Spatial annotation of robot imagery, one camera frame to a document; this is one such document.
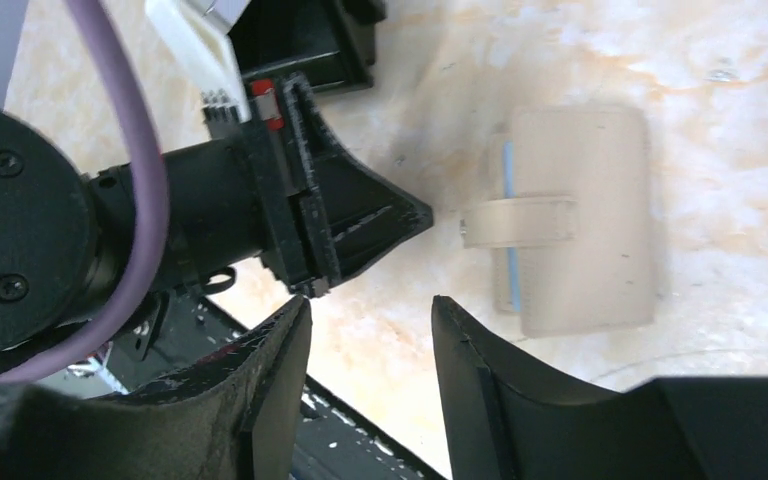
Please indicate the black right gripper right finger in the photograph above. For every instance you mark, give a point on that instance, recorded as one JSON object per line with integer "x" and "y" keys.
{"x": 508, "y": 415}

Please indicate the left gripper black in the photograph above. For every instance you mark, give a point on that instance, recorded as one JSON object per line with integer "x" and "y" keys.
{"x": 325, "y": 216}

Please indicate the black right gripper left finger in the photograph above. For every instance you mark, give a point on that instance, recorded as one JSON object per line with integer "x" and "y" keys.
{"x": 231, "y": 415}

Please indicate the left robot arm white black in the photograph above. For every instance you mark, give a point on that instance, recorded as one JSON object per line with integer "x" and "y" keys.
{"x": 65, "y": 238}

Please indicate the black card holder box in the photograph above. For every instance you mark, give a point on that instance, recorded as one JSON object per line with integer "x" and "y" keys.
{"x": 331, "y": 42}

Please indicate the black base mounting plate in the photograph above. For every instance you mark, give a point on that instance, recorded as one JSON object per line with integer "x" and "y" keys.
{"x": 333, "y": 440}

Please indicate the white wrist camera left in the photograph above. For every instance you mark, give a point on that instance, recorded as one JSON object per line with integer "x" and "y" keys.
{"x": 197, "y": 35}

